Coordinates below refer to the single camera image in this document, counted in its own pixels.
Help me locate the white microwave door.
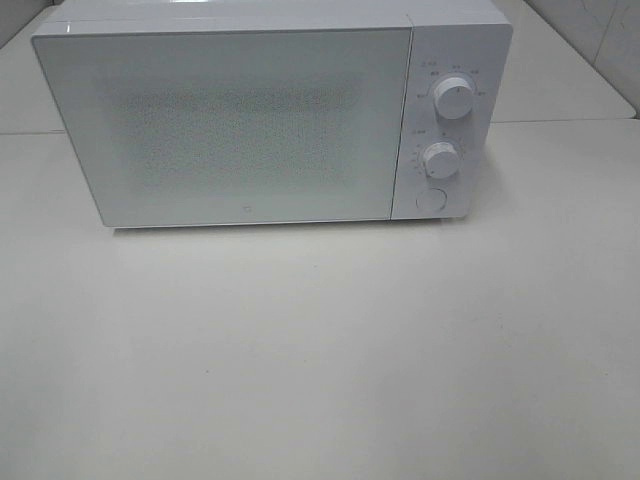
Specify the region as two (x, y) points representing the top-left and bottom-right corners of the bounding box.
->
(33, 29), (411, 228)

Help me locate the white timer knob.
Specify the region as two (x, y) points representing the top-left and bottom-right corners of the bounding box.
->
(422, 142), (462, 179)

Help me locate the upper white power knob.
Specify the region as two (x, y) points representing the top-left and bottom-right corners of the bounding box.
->
(433, 75), (475, 120)

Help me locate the round white door button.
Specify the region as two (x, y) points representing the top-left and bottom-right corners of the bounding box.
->
(416, 188), (447, 215)

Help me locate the white microwave oven body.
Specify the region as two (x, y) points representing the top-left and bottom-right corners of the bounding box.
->
(31, 1), (513, 226)

